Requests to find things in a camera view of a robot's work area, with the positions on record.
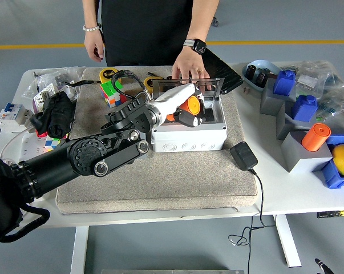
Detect colourful puzzle cube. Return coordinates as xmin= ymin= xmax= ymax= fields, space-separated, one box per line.
xmin=99 ymin=79 xmax=127 ymax=108
xmin=44 ymin=138 xmax=68 ymax=149

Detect black cloth bundle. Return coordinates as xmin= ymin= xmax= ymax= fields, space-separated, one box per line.
xmin=30 ymin=91 xmax=75 ymax=140

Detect grey-brown mat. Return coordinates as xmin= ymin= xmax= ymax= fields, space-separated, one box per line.
xmin=55 ymin=65 xmax=260 ymax=215

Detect orange cylinder battery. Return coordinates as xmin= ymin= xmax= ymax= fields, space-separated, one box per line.
xmin=165 ymin=95 xmax=203 ymax=122
xmin=301 ymin=123 xmax=331 ymax=152

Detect clear bags with small parts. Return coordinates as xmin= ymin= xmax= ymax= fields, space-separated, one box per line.
xmin=22 ymin=67 xmax=87 ymax=115

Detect blue bottle-shaped block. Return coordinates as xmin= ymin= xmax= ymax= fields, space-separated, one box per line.
xmin=291 ymin=94 xmax=318 ymax=122
xmin=273 ymin=70 xmax=297 ymax=96

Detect white table leg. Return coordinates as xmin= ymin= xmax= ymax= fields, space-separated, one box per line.
xmin=274 ymin=213 xmax=301 ymax=268
xmin=70 ymin=227 xmax=90 ymax=274

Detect black wristwatch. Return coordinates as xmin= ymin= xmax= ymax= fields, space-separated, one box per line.
xmin=183 ymin=38 xmax=207 ymax=54

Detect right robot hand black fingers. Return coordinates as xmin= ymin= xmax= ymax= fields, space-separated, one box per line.
xmin=314 ymin=258 xmax=332 ymax=274

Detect clear bag with components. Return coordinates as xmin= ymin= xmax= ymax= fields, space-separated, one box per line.
xmin=315 ymin=84 xmax=344 ymax=135
xmin=280 ymin=59 xmax=344 ymax=96

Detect white purple terminal module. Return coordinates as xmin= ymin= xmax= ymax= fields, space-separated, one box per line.
xmin=31 ymin=82 xmax=58 ymax=114

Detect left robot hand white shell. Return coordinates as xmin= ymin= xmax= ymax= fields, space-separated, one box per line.
xmin=153 ymin=83 xmax=207 ymax=128

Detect pale blue bowl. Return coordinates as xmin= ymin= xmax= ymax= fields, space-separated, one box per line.
xmin=242 ymin=59 xmax=284 ymax=94

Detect black adapter cord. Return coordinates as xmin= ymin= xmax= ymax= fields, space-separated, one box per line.
xmin=228 ymin=168 xmax=275 ymax=274

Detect black flat case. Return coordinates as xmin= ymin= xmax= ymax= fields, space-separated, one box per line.
xmin=201 ymin=48 xmax=245 ymax=95

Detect white junction box clear lid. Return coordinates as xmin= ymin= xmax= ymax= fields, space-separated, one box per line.
xmin=150 ymin=78 xmax=228 ymax=153

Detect yellow tape measure black strap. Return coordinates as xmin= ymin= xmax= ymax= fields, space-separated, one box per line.
xmin=64 ymin=68 xmax=123 ymax=86

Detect person's right hand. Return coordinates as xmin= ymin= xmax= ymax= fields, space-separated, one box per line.
xmin=84 ymin=35 xmax=106 ymax=63

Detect grey holder block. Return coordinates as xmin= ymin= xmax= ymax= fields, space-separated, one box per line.
xmin=276 ymin=101 xmax=318 ymax=140
xmin=280 ymin=131 xmax=334 ymax=174
xmin=259 ymin=78 xmax=297 ymax=116

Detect white bead bracelet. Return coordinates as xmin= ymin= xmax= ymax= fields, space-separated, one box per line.
xmin=82 ymin=23 xmax=103 ymax=32

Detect blue plastic bin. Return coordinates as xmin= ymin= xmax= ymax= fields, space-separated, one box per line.
xmin=321 ymin=134 xmax=344 ymax=190

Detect white circuit breaker blue switch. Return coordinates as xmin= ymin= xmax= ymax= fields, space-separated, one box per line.
xmin=0 ymin=102 xmax=33 ymax=132

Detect black power adapter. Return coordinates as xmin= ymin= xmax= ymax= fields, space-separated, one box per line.
xmin=229 ymin=141 xmax=258 ymax=171

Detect person's left hand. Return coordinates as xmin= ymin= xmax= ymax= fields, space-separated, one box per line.
xmin=171 ymin=53 xmax=211 ymax=86

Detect black table control panel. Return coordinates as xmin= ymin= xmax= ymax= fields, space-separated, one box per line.
xmin=316 ymin=209 xmax=344 ymax=219

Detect person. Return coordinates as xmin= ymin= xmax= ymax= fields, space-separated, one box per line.
xmin=82 ymin=0 xmax=220 ymax=86

